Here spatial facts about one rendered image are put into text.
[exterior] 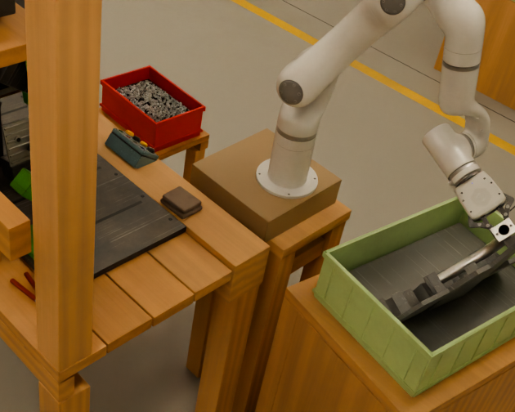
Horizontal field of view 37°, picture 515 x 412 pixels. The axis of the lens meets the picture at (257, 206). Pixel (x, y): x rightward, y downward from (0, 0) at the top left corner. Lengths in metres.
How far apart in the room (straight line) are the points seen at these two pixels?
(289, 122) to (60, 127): 0.94
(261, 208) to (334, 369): 0.50
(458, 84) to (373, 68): 3.20
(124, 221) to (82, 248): 0.59
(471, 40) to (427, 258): 0.75
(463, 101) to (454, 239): 0.63
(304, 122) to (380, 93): 2.72
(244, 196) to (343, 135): 2.17
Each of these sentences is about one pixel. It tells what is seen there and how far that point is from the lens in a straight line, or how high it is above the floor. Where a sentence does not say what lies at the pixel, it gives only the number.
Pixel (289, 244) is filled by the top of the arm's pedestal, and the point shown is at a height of 0.85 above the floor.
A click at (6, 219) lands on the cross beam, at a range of 1.63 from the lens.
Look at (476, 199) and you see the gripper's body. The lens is 2.04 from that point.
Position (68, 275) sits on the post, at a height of 1.18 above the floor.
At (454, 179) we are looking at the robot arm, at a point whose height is 1.22.
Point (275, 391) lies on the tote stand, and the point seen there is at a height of 0.38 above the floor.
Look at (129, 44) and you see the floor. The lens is 4.92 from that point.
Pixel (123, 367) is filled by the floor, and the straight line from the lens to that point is 2.98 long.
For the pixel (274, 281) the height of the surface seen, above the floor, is 0.71.
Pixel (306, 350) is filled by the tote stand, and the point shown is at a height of 0.66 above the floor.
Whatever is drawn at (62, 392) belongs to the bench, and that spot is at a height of 0.80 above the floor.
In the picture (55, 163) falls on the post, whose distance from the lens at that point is 1.44.
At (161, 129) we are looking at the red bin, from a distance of 2.58.
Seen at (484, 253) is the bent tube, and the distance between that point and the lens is 2.15.
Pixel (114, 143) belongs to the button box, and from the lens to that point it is 2.43.
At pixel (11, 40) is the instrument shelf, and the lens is 1.68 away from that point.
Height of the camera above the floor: 2.34
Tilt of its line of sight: 39 degrees down
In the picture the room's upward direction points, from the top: 11 degrees clockwise
